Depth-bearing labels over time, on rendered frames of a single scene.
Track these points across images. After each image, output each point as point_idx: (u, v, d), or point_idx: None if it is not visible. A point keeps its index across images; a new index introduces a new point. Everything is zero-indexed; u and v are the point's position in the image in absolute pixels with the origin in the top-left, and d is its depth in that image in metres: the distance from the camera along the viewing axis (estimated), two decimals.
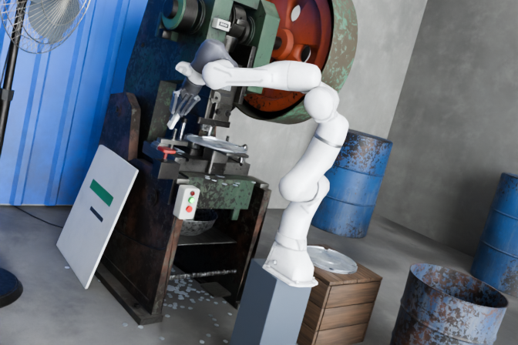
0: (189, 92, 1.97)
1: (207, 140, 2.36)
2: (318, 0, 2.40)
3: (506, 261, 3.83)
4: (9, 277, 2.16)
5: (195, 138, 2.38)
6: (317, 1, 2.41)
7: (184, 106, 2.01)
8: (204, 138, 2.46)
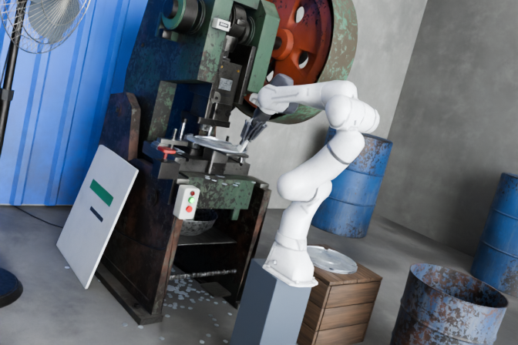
0: (259, 120, 2.20)
1: (206, 140, 2.35)
2: None
3: (506, 261, 3.83)
4: (9, 277, 2.16)
5: (193, 138, 2.35)
6: None
7: (253, 132, 2.24)
8: (198, 137, 2.43)
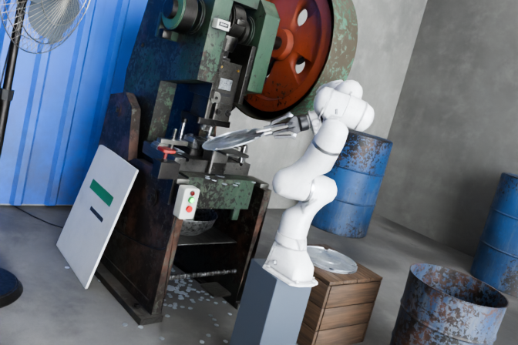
0: None
1: (223, 140, 2.24)
2: (324, 19, 2.37)
3: (506, 261, 3.83)
4: (9, 277, 2.16)
5: (209, 144, 2.25)
6: (323, 20, 2.37)
7: None
8: (213, 139, 2.33)
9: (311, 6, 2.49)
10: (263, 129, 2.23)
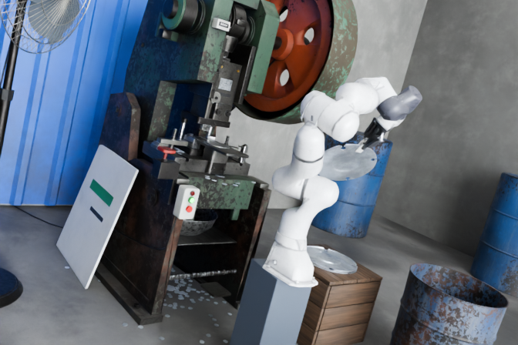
0: None
1: (340, 168, 2.36)
2: (253, 98, 2.69)
3: (506, 261, 3.83)
4: (9, 277, 2.16)
5: (334, 176, 2.41)
6: (253, 97, 2.69)
7: None
8: (351, 177, 2.42)
9: (279, 92, 2.60)
10: (359, 143, 2.23)
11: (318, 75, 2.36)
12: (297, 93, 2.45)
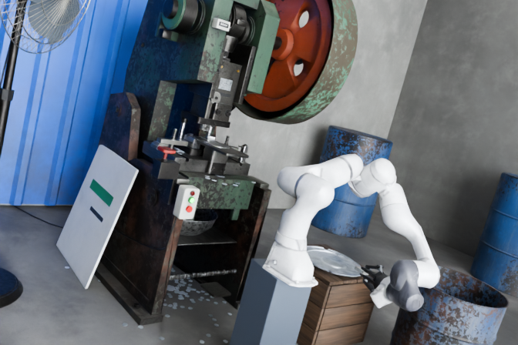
0: None
1: (329, 257, 2.43)
2: (278, 102, 2.55)
3: (506, 261, 3.83)
4: (9, 277, 2.16)
5: (324, 253, 2.49)
6: (277, 101, 2.55)
7: None
8: (340, 256, 2.50)
9: (300, 80, 2.50)
10: (359, 268, 2.16)
11: (331, 29, 2.33)
12: (319, 60, 2.37)
